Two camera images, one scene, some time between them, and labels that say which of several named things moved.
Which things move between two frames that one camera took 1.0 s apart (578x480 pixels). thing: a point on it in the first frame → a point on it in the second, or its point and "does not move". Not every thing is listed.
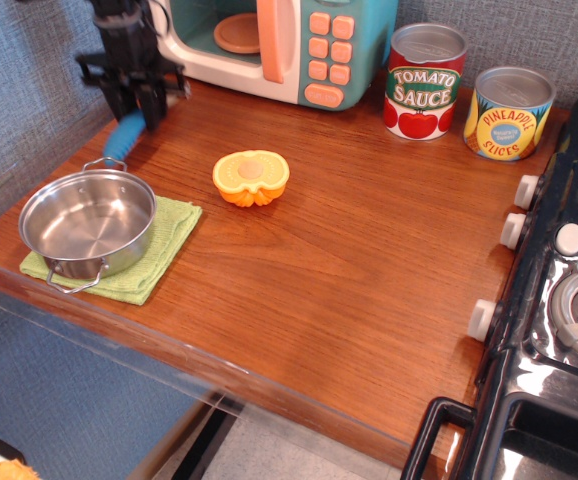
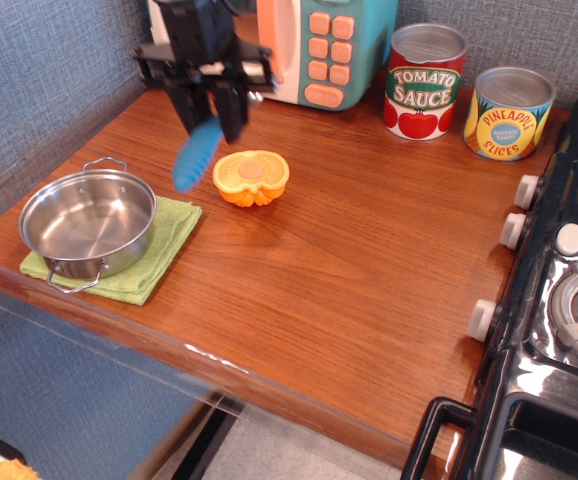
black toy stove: x=543 y=394 does not move
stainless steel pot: x=81 y=223 does not move
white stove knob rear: x=525 y=191 does not move
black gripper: x=132 y=77 → x=202 y=52
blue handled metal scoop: x=125 y=136 → x=197 y=154
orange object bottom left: x=12 y=469 does not move
